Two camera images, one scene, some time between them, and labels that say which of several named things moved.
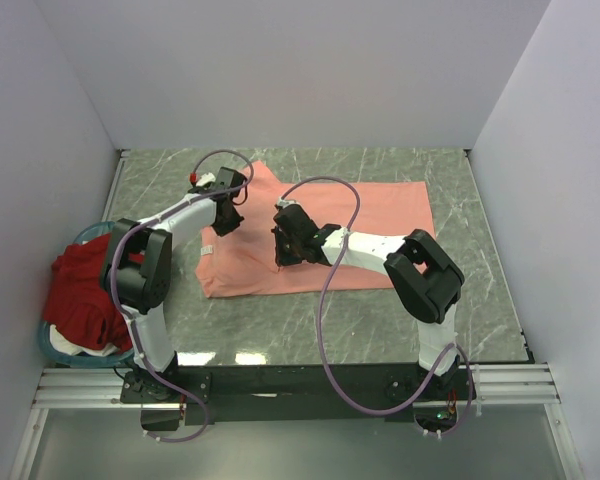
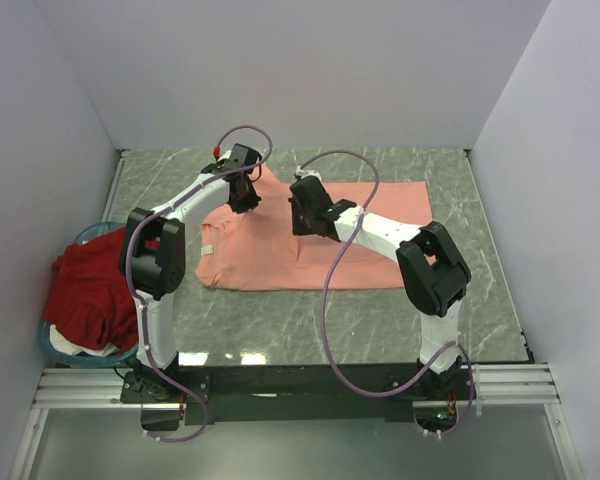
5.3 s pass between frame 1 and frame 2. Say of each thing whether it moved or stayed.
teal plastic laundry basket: stayed
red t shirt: stayed
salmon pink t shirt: moved
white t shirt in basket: stayed
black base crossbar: stayed
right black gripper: moved
